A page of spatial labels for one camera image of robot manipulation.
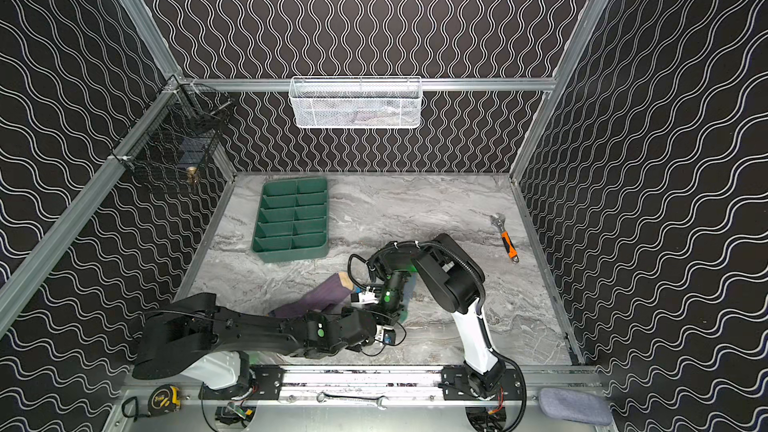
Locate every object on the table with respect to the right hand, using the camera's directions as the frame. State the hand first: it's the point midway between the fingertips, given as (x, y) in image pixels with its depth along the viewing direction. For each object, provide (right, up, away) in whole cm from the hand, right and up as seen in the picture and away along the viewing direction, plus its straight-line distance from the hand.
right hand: (387, 339), depth 84 cm
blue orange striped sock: (+7, +13, +5) cm, 16 cm away
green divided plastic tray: (-31, +33, +16) cm, 48 cm away
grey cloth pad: (+44, -9, -15) cm, 47 cm away
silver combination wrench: (-16, -9, -11) cm, 22 cm away
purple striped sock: (-20, +10, +4) cm, 23 cm away
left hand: (-3, +6, -4) cm, 8 cm away
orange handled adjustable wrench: (+40, +33, +23) cm, 56 cm away
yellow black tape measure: (-53, -8, -14) cm, 55 cm away
